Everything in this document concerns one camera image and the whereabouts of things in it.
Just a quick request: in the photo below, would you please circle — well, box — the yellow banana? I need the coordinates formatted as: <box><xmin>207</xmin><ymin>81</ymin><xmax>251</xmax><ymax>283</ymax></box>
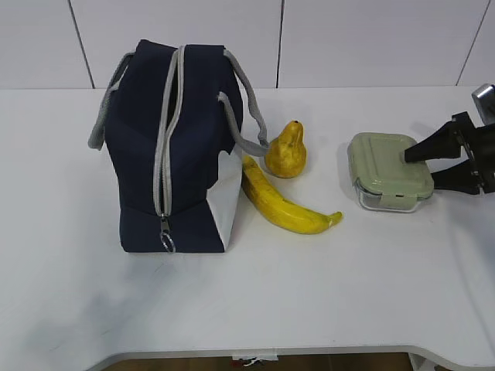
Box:
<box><xmin>241</xmin><ymin>155</ymin><xmax>343</xmax><ymax>235</ymax></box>

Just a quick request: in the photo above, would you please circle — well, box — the yellow pear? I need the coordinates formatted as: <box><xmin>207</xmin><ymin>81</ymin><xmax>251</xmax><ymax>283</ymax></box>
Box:
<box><xmin>265</xmin><ymin>121</ymin><xmax>307</xmax><ymax>179</ymax></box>

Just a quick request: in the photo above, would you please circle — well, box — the green lid glass container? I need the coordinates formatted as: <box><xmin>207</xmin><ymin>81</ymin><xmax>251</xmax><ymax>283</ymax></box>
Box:
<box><xmin>347</xmin><ymin>132</ymin><xmax>434</xmax><ymax>213</ymax></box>

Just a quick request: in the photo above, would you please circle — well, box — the navy blue lunch bag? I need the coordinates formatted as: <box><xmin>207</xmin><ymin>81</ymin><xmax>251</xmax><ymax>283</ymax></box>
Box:
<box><xmin>88</xmin><ymin>39</ymin><xmax>268</xmax><ymax>254</ymax></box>

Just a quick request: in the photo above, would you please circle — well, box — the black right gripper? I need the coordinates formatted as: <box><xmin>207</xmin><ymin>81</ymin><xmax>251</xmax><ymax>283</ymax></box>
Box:
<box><xmin>404</xmin><ymin>111</ymin><xmax>494</xmax><ymax>195</ymax></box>

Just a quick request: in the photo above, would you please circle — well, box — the white tag under table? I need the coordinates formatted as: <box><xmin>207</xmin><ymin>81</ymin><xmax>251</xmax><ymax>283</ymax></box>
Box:
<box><xmin>231</xmin><ymin>354</ymin><xmax>278</xmax><ymax>367</ymax></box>

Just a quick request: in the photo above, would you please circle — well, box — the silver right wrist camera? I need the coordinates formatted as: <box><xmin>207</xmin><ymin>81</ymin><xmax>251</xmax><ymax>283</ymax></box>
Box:
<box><xmin>471</xmin><ymin>83</ymin><xmax>495</xmax><ymax>126</ymax></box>

